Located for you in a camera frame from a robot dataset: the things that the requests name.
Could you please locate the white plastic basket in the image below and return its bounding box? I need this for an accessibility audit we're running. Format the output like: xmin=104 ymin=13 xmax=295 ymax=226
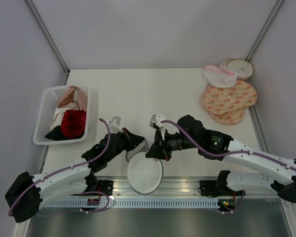
xmin=33 ymin=85 xmax=91 ymax=145

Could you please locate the pink beige bra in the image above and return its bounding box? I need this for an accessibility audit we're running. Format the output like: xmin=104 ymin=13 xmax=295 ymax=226
xmin=56 ymin=86 xmax=88 ymax=111

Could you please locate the white mesh laundry bag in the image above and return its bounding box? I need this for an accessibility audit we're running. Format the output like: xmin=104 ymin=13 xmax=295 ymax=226
xmin=125 ymin=149 xmax=164 ymax=195

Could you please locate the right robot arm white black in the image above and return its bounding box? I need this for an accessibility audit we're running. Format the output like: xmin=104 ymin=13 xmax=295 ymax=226
xmin=146 ymin=115 xmax=296 ymax=204

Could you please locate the beige round laundry bag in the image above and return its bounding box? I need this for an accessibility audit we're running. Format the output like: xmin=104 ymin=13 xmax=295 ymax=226
xmin=219 ymin=58 xmax=254 ymax=80

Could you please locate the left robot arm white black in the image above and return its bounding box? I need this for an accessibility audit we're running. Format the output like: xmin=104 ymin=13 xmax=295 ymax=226
xmin=4 ymin=128 xmax=145 ymax=223

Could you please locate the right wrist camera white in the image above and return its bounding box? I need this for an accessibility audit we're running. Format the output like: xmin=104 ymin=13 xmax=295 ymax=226
xmin=149 ymin=114 xmax=166 ymax=135

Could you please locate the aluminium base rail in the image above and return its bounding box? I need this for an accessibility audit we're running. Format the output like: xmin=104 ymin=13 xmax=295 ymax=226
xmin=98 ymin=172 xmax=278 ymax=198

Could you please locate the white cloth in basket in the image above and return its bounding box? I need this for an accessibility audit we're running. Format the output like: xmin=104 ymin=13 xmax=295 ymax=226
xmin=50 ymin=102 xmax=79 ymax=131

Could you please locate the white pink-trim mesh bag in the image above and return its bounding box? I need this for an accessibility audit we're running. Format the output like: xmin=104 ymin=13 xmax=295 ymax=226
xmin=202 ymin=65 xmax=237 ymax=88

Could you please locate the black garment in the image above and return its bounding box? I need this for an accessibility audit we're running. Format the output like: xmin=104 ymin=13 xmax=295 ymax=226
xmin=45 ymin=125 xmax=84 ymax=141

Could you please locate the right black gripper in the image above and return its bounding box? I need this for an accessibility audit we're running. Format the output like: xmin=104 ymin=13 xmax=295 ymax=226
xmin=145 ymin=127 xmax=199 ymax=161

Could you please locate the floral orange laundry bag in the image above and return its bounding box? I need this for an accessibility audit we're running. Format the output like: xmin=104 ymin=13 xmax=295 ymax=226
xmin=200 ymin=80 xmax=258 ymax=124

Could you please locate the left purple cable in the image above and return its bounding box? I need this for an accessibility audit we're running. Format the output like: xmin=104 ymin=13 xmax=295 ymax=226
xmin=9 ymin=118 xmax=111 ymax=218

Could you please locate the white slotted cable duct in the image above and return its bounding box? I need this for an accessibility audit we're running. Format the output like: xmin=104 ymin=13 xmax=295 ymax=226
xmin=47 ymin=198 xmax=220 ymax=209

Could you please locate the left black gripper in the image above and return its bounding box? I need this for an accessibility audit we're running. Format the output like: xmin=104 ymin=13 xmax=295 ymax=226
xmin=106 ymin=127 xmax=144 ymax=162

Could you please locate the red bra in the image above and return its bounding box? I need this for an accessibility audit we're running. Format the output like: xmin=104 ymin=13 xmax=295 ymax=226
xmin=60 ymin=110 xmax=86 ymax=139

